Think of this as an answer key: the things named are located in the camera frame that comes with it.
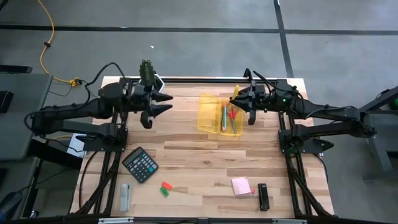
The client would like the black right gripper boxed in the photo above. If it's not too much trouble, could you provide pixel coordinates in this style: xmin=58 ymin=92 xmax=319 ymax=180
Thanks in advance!
xmin=229 ymin=83 xmax=272 ymax=113

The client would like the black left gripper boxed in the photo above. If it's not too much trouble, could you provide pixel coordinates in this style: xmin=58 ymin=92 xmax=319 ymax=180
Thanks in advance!
xmin=132 ymin=83 xmax=174 ymax=118

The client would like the yellow transparent pencil case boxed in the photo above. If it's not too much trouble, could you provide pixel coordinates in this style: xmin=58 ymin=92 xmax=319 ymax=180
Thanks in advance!
xmin=197 ymin=93 xmax=244 ymax=137

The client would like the pink sticky note pad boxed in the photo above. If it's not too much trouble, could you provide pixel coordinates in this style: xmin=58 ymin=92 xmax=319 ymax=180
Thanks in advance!
xmin=231 ymin=177 xmax=252 ymax=197

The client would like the left gripper black hook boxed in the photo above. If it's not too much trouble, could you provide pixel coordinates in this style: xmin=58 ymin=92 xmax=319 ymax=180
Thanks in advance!
xmin=139 ymin=111 xmax=154 ymax=130

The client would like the tall green cactus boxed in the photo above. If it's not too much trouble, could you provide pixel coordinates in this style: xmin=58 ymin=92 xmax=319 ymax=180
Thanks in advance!
xmin=139 ymin=59 xmax=155 ymax=88

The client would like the black desk calculator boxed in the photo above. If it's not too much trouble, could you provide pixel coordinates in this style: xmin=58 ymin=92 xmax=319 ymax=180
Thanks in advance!
xmin=121 ymin=146 xmax=159 ymax=184

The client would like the white paper sheet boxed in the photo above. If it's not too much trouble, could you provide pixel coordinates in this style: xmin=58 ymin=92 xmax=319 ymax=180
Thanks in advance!
xmin=67 ymin=133 xmax=87 ymax=159

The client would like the grey stapler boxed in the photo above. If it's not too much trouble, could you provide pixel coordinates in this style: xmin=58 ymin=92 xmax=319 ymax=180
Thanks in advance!
xmin=119 ymin=182 xmax=132 ymax=212

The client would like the black stapler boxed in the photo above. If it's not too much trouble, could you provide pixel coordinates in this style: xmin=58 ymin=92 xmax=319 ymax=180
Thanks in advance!
xmin=257 ymin=182 xmax=271 ymax=212

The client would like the grey side desk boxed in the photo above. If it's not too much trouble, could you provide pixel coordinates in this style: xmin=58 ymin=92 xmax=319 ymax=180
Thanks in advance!
xmin=0 ymin=73 xmax=53 ymax=161

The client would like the grey metal stand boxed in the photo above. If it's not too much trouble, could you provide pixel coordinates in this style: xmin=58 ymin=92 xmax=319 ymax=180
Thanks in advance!
xmin=359 ymin=85 xmax=398 ymax=182

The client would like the black flat bar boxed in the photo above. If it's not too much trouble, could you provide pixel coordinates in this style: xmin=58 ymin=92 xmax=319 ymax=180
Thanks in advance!
xmin=0 ymin=64 xmax=34 ymax=75

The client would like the black desk device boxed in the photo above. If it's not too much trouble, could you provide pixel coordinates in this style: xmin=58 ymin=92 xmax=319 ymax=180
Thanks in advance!
xmin=0 ymin=90 xmax=15 ymax=114

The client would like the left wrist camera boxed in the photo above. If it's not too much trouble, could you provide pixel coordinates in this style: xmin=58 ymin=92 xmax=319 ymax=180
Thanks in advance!
xmin=136 ymin=83 xmax=149 ymax=101

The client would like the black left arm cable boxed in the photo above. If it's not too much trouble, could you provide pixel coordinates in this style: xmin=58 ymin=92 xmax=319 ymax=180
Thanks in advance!
xmin=84 ymin=62 xmax=127 ymax=94

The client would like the yellow cable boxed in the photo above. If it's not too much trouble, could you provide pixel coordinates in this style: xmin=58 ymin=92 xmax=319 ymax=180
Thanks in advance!
xmin=36 ymin=0 xmax=82 ymax=87

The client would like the silver metal bracket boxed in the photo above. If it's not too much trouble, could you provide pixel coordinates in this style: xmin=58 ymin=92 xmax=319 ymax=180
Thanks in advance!
xmin=98 ymin=217 xmax=134 ymax=224
xmin=272 ymin=218 xmax=308 ymax=224

